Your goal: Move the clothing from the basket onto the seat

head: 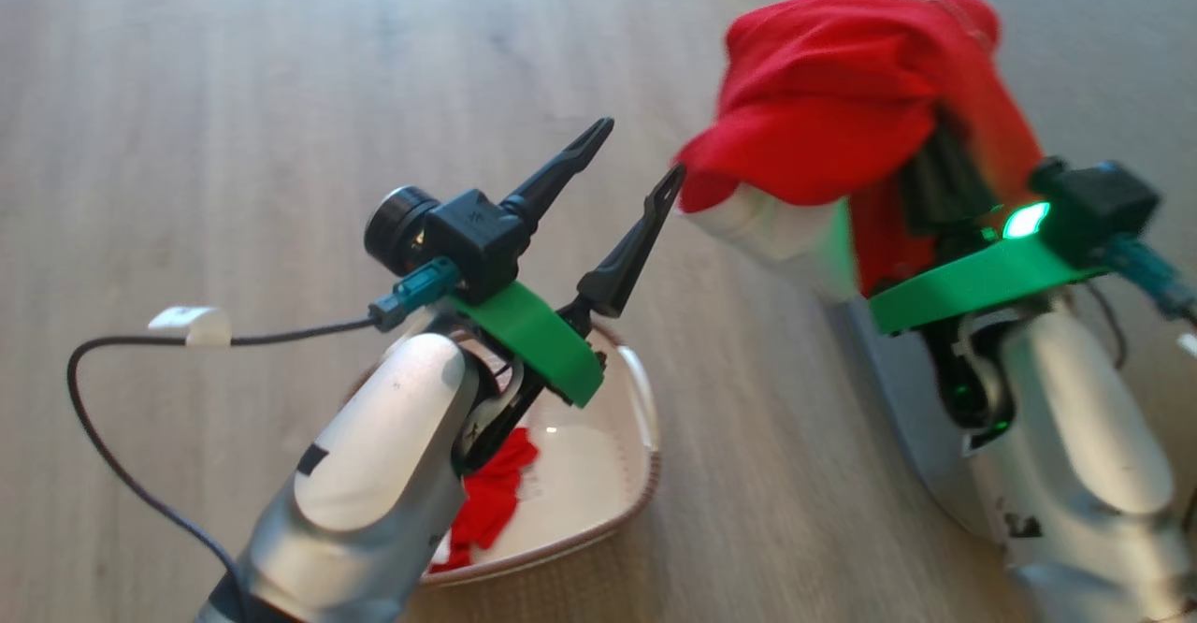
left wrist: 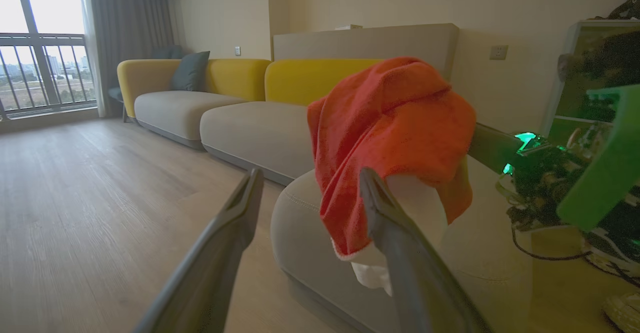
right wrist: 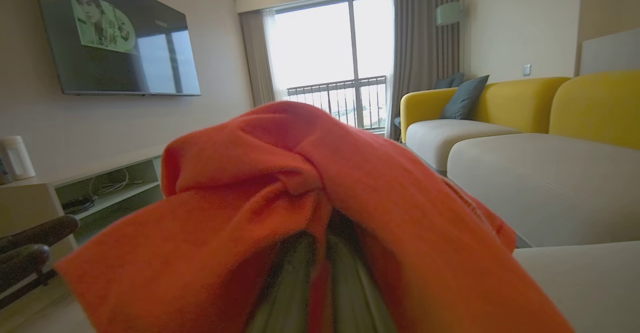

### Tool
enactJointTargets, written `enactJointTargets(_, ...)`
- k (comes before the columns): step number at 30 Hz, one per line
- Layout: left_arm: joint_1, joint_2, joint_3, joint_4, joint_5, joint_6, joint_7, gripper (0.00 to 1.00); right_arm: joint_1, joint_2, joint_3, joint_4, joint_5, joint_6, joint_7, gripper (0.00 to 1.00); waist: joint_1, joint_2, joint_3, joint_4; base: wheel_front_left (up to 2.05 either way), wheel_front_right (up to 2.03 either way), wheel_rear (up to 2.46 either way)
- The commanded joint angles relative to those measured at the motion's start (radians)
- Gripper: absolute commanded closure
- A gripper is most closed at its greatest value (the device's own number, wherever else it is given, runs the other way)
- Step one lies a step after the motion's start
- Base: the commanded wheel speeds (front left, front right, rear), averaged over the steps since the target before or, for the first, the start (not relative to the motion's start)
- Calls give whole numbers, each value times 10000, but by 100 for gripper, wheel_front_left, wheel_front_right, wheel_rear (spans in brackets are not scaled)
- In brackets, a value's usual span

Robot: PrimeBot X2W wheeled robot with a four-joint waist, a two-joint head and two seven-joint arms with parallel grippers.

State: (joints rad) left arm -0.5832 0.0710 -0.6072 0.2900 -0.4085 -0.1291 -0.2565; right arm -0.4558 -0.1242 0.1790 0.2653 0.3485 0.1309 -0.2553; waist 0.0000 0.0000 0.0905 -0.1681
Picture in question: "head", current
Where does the red clothing item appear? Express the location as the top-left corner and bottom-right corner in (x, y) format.
(430, 427), (541, 573)
(673, 0), (1045, 298)

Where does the teal camera connector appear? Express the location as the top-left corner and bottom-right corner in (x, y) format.
(1106, 235), (1197, 321)
(368, 256), (462, 333)

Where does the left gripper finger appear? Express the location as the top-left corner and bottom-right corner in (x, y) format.
(501, 117), (616, 231)
(557, 164), (687, 336)

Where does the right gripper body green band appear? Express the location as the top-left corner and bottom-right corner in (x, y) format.
(868, 200), (1109, 439)

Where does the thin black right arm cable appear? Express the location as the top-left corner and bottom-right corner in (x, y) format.
(1074, 282), (1131, 369)

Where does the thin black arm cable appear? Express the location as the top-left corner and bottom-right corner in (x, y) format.
(65, 318), (377, 623)
(1074, 282), (1131, 369)

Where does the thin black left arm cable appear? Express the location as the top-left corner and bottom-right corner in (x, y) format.
(65, 318), (377, 623)

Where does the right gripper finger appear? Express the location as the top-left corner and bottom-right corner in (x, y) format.
(900, 110), (1003, 237)

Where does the grey sofa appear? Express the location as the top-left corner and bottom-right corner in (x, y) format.
(835, 0), (1197, 542)

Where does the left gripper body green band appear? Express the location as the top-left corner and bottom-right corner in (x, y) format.
(447, 280), (606, 474)

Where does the white clothing item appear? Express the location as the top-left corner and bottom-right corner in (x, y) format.
(681, 181), (859, 304)

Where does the teal right camera connector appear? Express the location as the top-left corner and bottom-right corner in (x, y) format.
(1106, 235), (1197, 321)

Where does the teal left camera connector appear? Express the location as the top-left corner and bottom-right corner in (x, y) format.
(368, 256), (462, 333)

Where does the white plastic laundry basket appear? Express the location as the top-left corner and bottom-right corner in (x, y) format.
(341, 319), (663, 589)

